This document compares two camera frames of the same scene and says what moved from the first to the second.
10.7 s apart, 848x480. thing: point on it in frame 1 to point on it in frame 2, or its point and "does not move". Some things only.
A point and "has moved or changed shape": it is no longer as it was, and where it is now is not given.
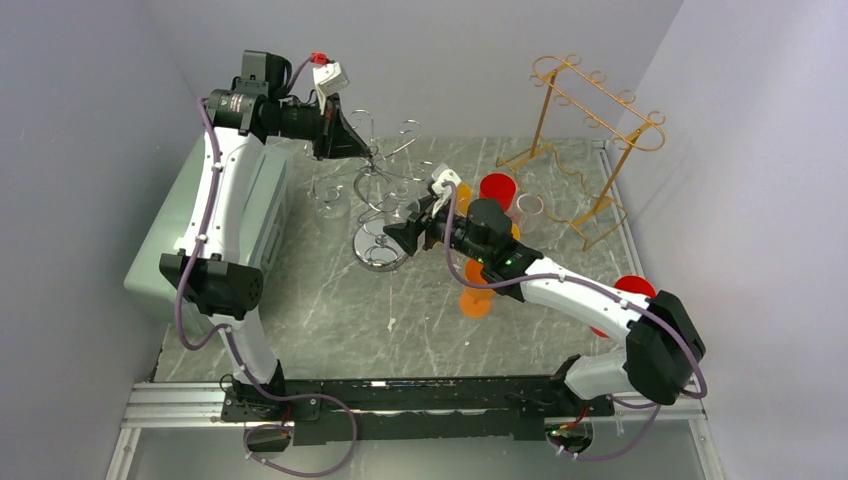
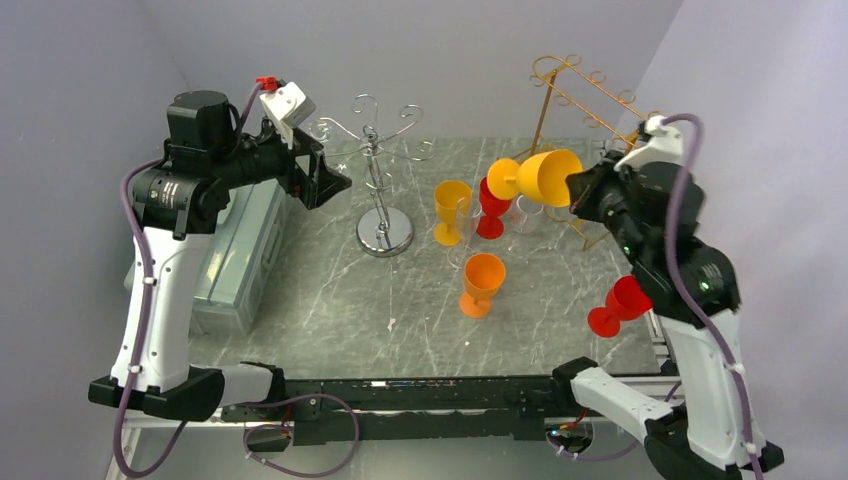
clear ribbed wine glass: [331, 207] has moved or changed shape
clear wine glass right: [528, 207] does not move
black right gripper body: [463, 245] to [606, 197]
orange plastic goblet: [475, 302] does not move
